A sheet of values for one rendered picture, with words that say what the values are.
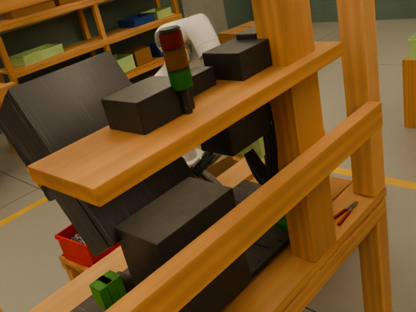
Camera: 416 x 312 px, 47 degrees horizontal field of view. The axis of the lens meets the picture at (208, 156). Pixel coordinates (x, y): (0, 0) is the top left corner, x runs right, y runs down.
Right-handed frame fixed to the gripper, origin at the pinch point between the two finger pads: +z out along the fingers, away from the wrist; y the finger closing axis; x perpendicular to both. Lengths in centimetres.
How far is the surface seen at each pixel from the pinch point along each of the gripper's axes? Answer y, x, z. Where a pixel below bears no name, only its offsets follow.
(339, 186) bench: -22, 45, -45
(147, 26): -438, -251, -360
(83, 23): -438, -319, -293
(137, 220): 13.8, -2.0, 31.5
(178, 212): 17.9, 5.3, 23.8
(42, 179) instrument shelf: 45, -18, 48
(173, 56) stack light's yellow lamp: 59, -14, 13
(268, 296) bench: -0.9, 41.6, 19.0
